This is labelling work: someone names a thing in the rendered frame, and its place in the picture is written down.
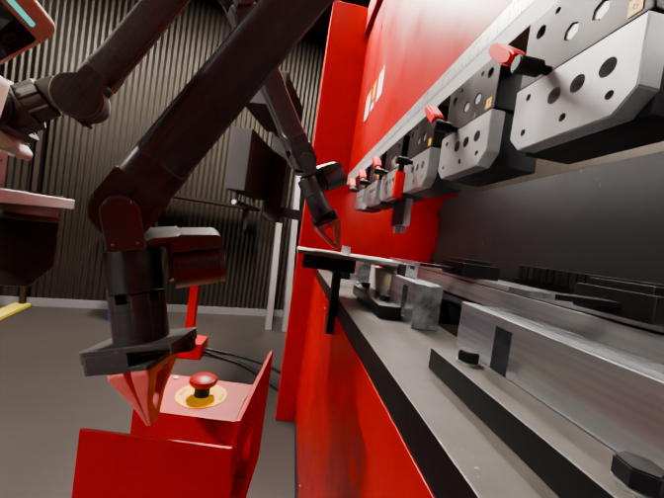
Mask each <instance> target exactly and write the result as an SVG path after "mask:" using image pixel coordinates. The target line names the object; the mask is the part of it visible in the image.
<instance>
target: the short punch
mask: <svg viewBox="0 0 664 498"><path fill-rule="evenodd" d="M412 205H413V199H407V198H406V199H402V200H399V201H396V202H394V206H393V213H392V220H391V226H393V232H392V233H405V229H406V226H409V224H410V217H411V211H412Z"/></svg>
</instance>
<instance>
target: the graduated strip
mask: <svg viewBox="0 0 664 498"><path fill-rule="evenodd" d="M533 1H534V0H514V1H513V2H512V3H511V4H510V5H509V6H508V7H507V8H506V9H505V10H504V11H503V12H502V13H501V14H500V15H499V16H498V18H497V19H496V20H495V21H494V22H493V23H492V24H491V25H490V26H489V27H488V28H487V29H486V30H485V31H484V32H483V33H482V34H481V35H480V36H479V38H478V39H477V40H476V41H475V42H474V43H473V44H472V45H471V46H470V47H469V48H468V49H467V50H466V51H465V52H464V53H463V54H462V55H461V56H460V57H459V59H458V60H457V61H456V62H455V63H454V64H453V65H452V66H451V67H450V68H449V69H448V70H447V71H446V72H445V73H444V74H443V75H442V76H441V77H440V79H439V80H438V81H437V82H436V83H435V84H434V85H433V86H432V87H431V88H430V89H429V90H428V91H427V92H426V93H425V94H424V95H423V96H422V97H421V99H420V100H419V101H418V102H417V103H416V104H415V105H414V106H413V107H412V108H411V109H410V110H409V111H408V112H407V113H406V114H405V115H404V116H403V117H402V118H401V120H400V121H399V122H398V123H397V124H396V125H395V126H394V127H393V128H392V129H391V130H390V131H389V132H388V133H387V134H386V135H385V136H384V137H383V138H382V139H381V141H380V142H379V143H378V144H377V145H376V146H375V147H374V148H373V149H372V150H371V151H370V152H369V153H368V154H367V155H366V156H365V157H364V158H363V159H362V161H361V162H360V163H359V164H358V165H357V166H356V167H355V168H354V169H353V170H352V171H351V172H350V173H349V174H348V179H349V178H350V177H351V176H352V175H353V174H355V173H356V172H357V171H358V170H359V169H360V168H361V167H362V166H363V165H364V164H365V163H366V162H367V161H368V160H369V159H370V158H371V157H372V156H373V155H374V154H375V153H376V152H377V151H378V150H379V149H381V148H382V147H383V146H384V145H385V144H386V143H387V142H388V141H389V140H390V139H391V138H392V137H393V136H394V135H395V134H396V133H397V132H398V131H399V130H400V129H401V128H402V127H403V126H404V125H406V124H407V123H408V122H409V121H410V120H411V119H412V118H413V117H414V116H415V115H416V114H417V113H418V112H419V111H420V110H421V109H422V108H423V107H424V106H425V105H426V104H427V103H428V102H429V101H430V100H431V99H433V98H434V97H435V96H436V95H437V94H438V93H439V92H440V91H441V90H442V89H443V88H444V87H445V86H446V85H447V84H448V83H449V82H450V81H451V80H452V79H453V78H454V77H455V76H456V75H457V74H459V73H460V72H461V71H462V70H463V69H464V68H465V67H466V66H467V65H468V64H469V63H470V62H471V61H472V60H473V59H474V58H475V57H476V56H477V55H478V54H479V53H480V52H481V51H482V50H483V49H485V48H486V47H487V46H488V45H489V44H490V43H491V42H492V41H493V40H494V39H495V38H496V37H497V36H498V35H499V34H500V33H501V32H502V31H503V30H504V29H505V28H506V27H507V26H508V25H510V24H511V23H512V22H513V21H514V20H515V19H516V18H517V17H518V16H519V15H520V14H521V13H522V12H523V11H524V10H525V9H526V8H527V7H528V6H529V5H530V4H531V3H532V2H533Z"/></svg>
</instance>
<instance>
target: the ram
mask: <svg viewBox="0 0 664 498"><path fill-rule="evenodd" d="M513 1H514V0H382V2H381V5H380V7H379V10H378V13H377V15H376V18H375V20H374V23H373V27H372V29H371V32H370V35H369V37H368V43H367V50H366V57H365V64H364V71H363V78H362V85H361V92H360V99H359V105H358V112H357V119H356V126H355V133H354V140H353V147H352V154H351V161H350V168H349V173H350V172H351V171H352V170H353V169H354V168H355V167H356V166H357V165H358V164H359V163H360V162H361V161H362V159H363V158H364V157H365V156H366V155H367V154H368V153H369V152H370V151H371V150H372V149H373V148H374V147H375V146H376V145H377V144H378V143H379V142H380V141H381V139H382V138H383V137H384V136H385V135H386V134H387V133H388V132H389V131H390V130H391V129H392V128H393V127H394V126H395V125H396V124H397V123H398V122H399V121H400V120H401V118H402V117H403V116H404V115H405V114H406V113H407V112H408V111H409V110H410V109H411V108H412V107H413V106H414V105H415V104H416V103H417V102H418V101H419V100H420V99H421V97H422V96H423V95H424V94H425V93H426V92H427V91H428V90H429V89H430V88H431V87H432V86H433V85H434V84H435V83H436V82H437V81H438V80H439V79H440V77H441V76H442V75H443V74H444V73H445V72H446V71H447V70H448V69H449V68H450V67H451V66H452V65H453V64H454V63H455V62H456V61H457V60H458V59H459V57H460V56H461V55H462V54H463V53H464V52H465V51H466V50H467V49H468V48H469V47H470V46H471V45H472V44H473V43H474V42H475V41H476V40H477V39H478V38H479V36H480V35H481V34H482V33H483V32H484V31H485V30H486V29H487V28H488V27H489V26H490V25H491V24H492V23H493V22H494V21H495V20H496V19H497V18H498V16H499V15H500V14H501V13H502V12H503V11H504V10H505V9H506V8H507V7H508V6H509V5H510V4H511V3H512V2H513ZM556 1H557V0H534V1H533V2H532V3H531V4H530V5H529V6H528V7H527V8H526V9H525V10H524V11H523V12H522V13H521V14H520V15H519V16H518V17H517V18H516V19H515V20H514V21H513V22H512V23H511V24H510V25H508V26H507V27H506V28H505V29H504V30H503V31H502V32H501V33H500V34H499V35H498V36H497V37H496V38H495V39H494V40H493V41H492V42H491V43H490V44H489V45H488V46H487V47H486V48H485V49H483V50H482V51H481V52H480V53H479V54H478V55H477V56H476V57H475V58H474V59H473V60H472V61H471V62H470V63H469V64H468V65H467V66H466V67H465V68H464V69H463V70H462V71H461V72H460V73H459V74H457V75H456V76H455V77H454V78H453V79H452V80H451V81H450V82H449V83H448V84H447V85H446V86H445V87H444V88H443V89H442V90H441V91H440V92H439V93H438V94H437V95H436V96H435V97H434V98H433V99H431V100H430V101H429V102H428V103H427V104H426V105H425V106H424V107H423V108H422V109H421V110H420V111H419V112H418V113H417V114H416V115H415V116H414V117H413V118H412V119H411V120H410V121H409V122H408V123H407V124H405V125H404V126H403V127H402V128H401V129H400V130H399V131H398V132H397V133H396V134H395V135H394V136H393V137H392V138H391V139H390V140H389V141H388V142H387V143H386V144H385V145H384V146H383V147H382V148H381V149H379V150H378V151H377V152H376V153H375V154H374V155H373V156H372V157H371V158H370V159H369V160H368V161H367V162H366V163H365V164H364V165H363V166H362V167H361V168H360V169H359V170H361V169H364V170H365V169H366V168H367V167H369V166H370V167H372V163H373V157H374V156H376V157H379V156H380V155H381V154H386V153H387V149H388V148H389V147H390V146H392V145H393V144H394V143H395V142H396V141H397V140H398V139H400V138H401V137H402V136H403V135H409V136H410V134H411V128H412V127H413V126H414V125H416V124H417V123H418V122H420V121H421V120H422V119H424V118H425V117H426V114H425V108H426V107H428V106H433V107H437V106H438V105H441V106H446V107H449V106H450V101H451V94H452V92H453V91H454V90H456V89H457V88H458V87H459V86H460V85H461V84H462V83H464V82H465V81H466V80H467V79H468V78H469V77H470V76H472V75H473V74H474V73H475V72H476V71H477V70H478V69H480V68H481V67H482V66H483V65H484V64H485V63H486V62H488V61H489V60H490V59H491V57H490V55H489V53H488V50H489V47H490V46H491V45H492V44H494V43H497V42H499V43H503V44H508V45H510V46H512V47H515V48H517V49H519V50H522V51H523V52H524V53H527V47H528V41H529V35H530V28H531V24H532V22H533V21H534V20H536V19H537V18H538V17H539V16H540V15H541V14H542V13H544V12H545V11H546V10H547V9H548V8H549V7H550V6H552V5H553V4H554V3H555V2H556ZM384 66H385V69H384V76H383V83H382V90H381V95H380V96H379V98H378V99H377V101H375V100H376V93H377V86H378V79H379V74H380V72H381V70H382V69H383V67H384ZM376 79H377V80H376ZM375 81H376V87H375V94H374V97H373V90H374V83H375ZM371 90H372V93H371V100H370V107H369V114H368V116H367V117H366V119H365V120H364V118H365V111H366V104H367V97H368V95H369V93H370V91H371ZM372 97H373V99H372ZM372 102H373V108H372V110H371V104H372ZM359 170H358V171H357V172H356V173H355V174H353V175H352V176H351V177H350V178H349V179H348V182H347V186H350V179H351V178H353V179H355V183H356V187H359V180H360V174H359Z"/></svg>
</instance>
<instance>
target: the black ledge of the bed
mask: <svg viewBox="0 0 664 498"><path fill-rule="evenodd" d="M332 275H333V274H332V273H331V272H330V271H327V270H319V269H315V270H314V276H315V277H316V279H317V281H318V282H319V284H320V286H321V287H322V289H323V291H324V293H325V295H326V297H327V298H328V300H329V295H330V289H331V282H332ZM354 285H355V284H354V283H353V282H352V281H351V280H346V279H341V283H340V286H341V287H340V289H339V296H338V303H337V310H336V315H337V317H338V319H339V320H340V322H341V324H342V326H343V328H344V330H345V331H346V333H347V335H348V337H349V339H350V341H351V342H352V344H353V346H354V348H355V350H356V352H357V353H358V355H359V357H360V359H361V361H362V363H363V364H364V366H365V368H366V370H367V372H368V374H369V375H370V377H371V379H372V381H373V384H374V385H375V387H376V389H377V391H378V393H379V395H380V396H381V398H382V400H383V402H384V404H385V406H386V407H387V409H388V411H389V413H390V415H391V417H392V418H393V420H394V422H395V424H396V426H397V428H398V429H399V431H400V433H401V435H402V437H403V439H404V440H405V442H406V444H407V446H408V448H409V450H410V451H411V453H412V455H413V456H414V458H415V460H416V461H417V463H418V465H419V467H420V469H421V471H422V472H423V474H424V476H425V478H426V480H427V482H428V483H429V485H430V487H431V489H432V491H433V493H434V494H435V496H436V498H561V497H560V496H559V495H558V494H557V493H556V492H555V491H554V490H553V489H552V488H551V487H550V486H549V485H548V484H547V483H546V482H545V481H544V480H543V479H542V478H541V477H540V476H539V475H538V474H537V473H536V472H535V471H534V470H533V469H532V468H531V467H530V466H529V465H528V464H526V463H525V462H524V461H523V460H522V459H521V458H520V457H519V456H518V455H517V454H516V453H515V452H514V451H513V450H512V449H511V448H510V447H509V446H508V445H507V444H506V443H505V442H504V441H503V440H502V439H501V438H500V437H499V436H498V435H497V434H496V433H495V432H494V431H493V430H492V429H491V428H490V427H489V426H488V425H487V424H486V423H485V422H484V421H483V420H482V419H481V418H480V417H478V416H477V415H476V414H475V413H474V412H473V411H472V410H471V409H470V408H469V407H468V406H467V405H466V404H465V403H464V402H463V401H462V400H461V399H460V398H459V397H458V396H457V395H456V394H455V393H454V392H453V391H452V390H451V389H450V388H449V387H448V386H447V385H446V384H445V383H444V382H443V381H442V380H441V379H440V378H439V377H438V376H437V375H436V374H435V373H434V372H433V371H432V370H430V369H429V360H430V353H431V348H441V349H451V350H455V349H456V343H457V337H456V336H454V335H453V334H451V333H450V332H448V331H446V330H445V329H443V328H442V327H440V326H438V329H437V331H433V330H424V329H414V328H410V327H409V326H407V325H406V324H405V323H404V322H402V321H401V320H400V319H399V320H395V319H386V318H378V317H376V316H375V315H374V314H373V313H372V312H371V311H370V310H369V309H368V308H367V307H366V306H365V305H364V304H363V303H362V302H361V301H360V300H359V299H358V298H357V297H356V296H355V295H354V294H353V287H354Z"/></svg>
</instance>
